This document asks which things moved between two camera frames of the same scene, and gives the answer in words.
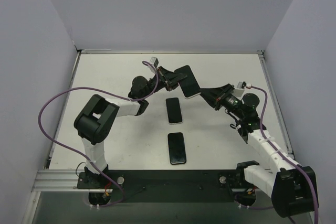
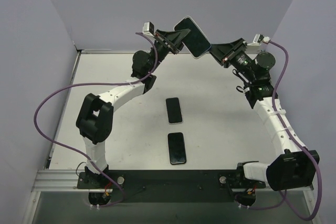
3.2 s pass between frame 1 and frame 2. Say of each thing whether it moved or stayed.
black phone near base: stayed
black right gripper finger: moved
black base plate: stayed
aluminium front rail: stayed
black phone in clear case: stayed
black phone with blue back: moved
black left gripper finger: moved
